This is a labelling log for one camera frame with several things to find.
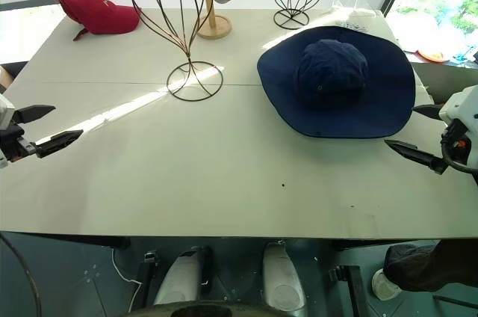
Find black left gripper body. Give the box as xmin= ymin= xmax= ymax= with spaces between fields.
xmin=0 ymin=121 xmax=39 ymax=164

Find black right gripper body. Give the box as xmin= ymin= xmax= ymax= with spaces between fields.
xmin=441 ymin=119 xmax=471 ymax=165

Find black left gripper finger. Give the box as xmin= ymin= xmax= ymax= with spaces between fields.
xmin=16 ymin=105 xmax=56 ymax=124
xmin=34 ymin=129 xmax=84 ymax=159

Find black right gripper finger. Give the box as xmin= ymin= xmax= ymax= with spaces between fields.
xmin=384 ymin=139 xmax=450 ymax=176
xmin=413 ymin=104 xmax=445 ymax=121

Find navy blue wide-brim hat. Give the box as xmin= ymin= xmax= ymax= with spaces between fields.
xmin=256 ymin=25 xmax=417 ymax=139

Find orange plate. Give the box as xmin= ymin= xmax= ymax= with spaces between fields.
xmin=417 ymin=47 xmax=450 ymax=63

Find dark cloth bundle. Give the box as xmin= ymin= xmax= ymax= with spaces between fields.
xmin=383 ymin=236 xmax=478 ymax=293

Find small white scattered pieces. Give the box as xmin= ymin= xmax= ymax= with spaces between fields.
xmin=335 ymin=19 xmax=370 ymax=31

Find red baseball cap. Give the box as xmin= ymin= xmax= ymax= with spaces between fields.
xmin=58 ymin=0 xmax=142 ymax=42

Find white round floor device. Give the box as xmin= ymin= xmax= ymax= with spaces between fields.
xmin=370 ymin=268 xmax=403 ymax=301

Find clear plastic container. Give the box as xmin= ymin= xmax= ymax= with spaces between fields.
xmin=331 ymin=0 xmax=377 ymax=18

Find white right robot leg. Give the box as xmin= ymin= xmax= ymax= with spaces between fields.
xmin=262 ymin=241 xmax=306 ymax=311

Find white robot leg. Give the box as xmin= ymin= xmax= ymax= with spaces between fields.
xmin=262 ymin=241 xmax=306 ymax=311
xmin=153 ymin=245 xmax=214 ymax=306

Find white left robot leg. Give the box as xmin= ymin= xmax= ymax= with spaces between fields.
xmin=153 ymin=245 xmax=214 ymax=306

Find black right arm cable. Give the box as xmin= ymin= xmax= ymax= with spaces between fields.
xmin=440 ymin=132 xmax=478 ymax=185

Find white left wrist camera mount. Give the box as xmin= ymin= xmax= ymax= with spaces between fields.
xmin=0 ymin=93 xmax=16 ymax=132

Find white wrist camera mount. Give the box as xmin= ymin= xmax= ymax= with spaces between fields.
xmin=438 ymin=84 xmax=478 ymax=132
xmin=0 ymin=93 xmax=16 ymax=132

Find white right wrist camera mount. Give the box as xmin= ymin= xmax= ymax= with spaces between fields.
xmin=438 ymin=84 xmax=478 ymax=132

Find black floor cable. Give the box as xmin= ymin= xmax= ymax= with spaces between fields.
xmin=0 ymin=233 xmax=42 ymax=317

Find black table leg bracket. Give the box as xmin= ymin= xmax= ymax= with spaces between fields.
xmin=138 ymin=251 xmax=162 ymax=306
xmin=328 ymin=264 xmax=370 ymax=317

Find thin white cord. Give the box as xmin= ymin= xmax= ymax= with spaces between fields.
xmin=111 ymin=247 xmax=143 ymax=314

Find tall bronze wire hat stand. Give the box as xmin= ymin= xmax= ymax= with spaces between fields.
xmin=126 ymin=0 xmax=224 ymax=102

